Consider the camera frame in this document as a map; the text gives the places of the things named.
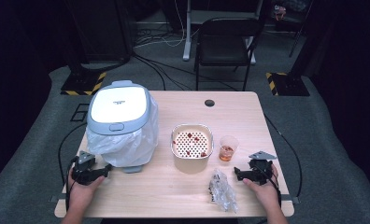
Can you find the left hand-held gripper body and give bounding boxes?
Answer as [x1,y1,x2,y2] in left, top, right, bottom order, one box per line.
[70,150,97,187]

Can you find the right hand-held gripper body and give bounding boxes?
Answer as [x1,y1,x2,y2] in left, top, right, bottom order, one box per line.
[248,150,278,187]

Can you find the clear plastic cup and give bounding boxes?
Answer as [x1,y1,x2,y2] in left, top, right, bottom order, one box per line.
[218,134,240,162]

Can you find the clear plastic wrapper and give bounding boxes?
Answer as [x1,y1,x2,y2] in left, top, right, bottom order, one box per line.
[207,168,240,215]

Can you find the white plastic bin bag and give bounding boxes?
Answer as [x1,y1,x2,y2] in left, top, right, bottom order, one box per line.
[85,94,160,168]

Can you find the cream strainer basket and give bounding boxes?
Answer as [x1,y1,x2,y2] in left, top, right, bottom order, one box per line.
[170,123,215,175]

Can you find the white grey pedal trash bin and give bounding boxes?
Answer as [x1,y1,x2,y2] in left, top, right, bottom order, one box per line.
[85,79,160,175]

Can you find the person's left hand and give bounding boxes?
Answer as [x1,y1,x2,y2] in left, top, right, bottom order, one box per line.
[66,172,107,206]

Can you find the person's right hand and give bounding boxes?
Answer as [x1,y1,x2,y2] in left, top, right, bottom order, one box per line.
[242,163,281,208]

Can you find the red food scraps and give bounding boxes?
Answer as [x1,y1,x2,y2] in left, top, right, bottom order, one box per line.
[172,133,209,158]

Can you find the striped black stand base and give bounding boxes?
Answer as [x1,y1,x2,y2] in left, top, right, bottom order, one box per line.
[265,72,311,97]
[60,72,107,97]

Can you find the black folding chair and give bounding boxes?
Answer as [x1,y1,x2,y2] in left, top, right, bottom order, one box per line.
[193,17,264,92]

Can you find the dark cabinet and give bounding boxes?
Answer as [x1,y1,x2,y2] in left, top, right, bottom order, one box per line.
[64,0,135,63]

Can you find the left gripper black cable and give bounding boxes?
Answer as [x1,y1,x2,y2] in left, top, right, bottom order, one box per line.
[64,157,79,213]

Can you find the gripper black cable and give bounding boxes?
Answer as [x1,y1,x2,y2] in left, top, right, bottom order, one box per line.
[64,157,79,213]
[257,161,283,208]

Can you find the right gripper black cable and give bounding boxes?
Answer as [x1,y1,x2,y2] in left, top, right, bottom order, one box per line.
[257,161,283,208]

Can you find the black floor cable bundle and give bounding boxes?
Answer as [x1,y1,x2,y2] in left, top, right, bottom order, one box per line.
[132,52,238,92]

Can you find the white metal desk frame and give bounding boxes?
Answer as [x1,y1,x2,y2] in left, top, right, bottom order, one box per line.
[181,0,264,65]

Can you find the white floor cable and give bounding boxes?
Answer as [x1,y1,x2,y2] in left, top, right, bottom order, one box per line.
[133,0,187,49]

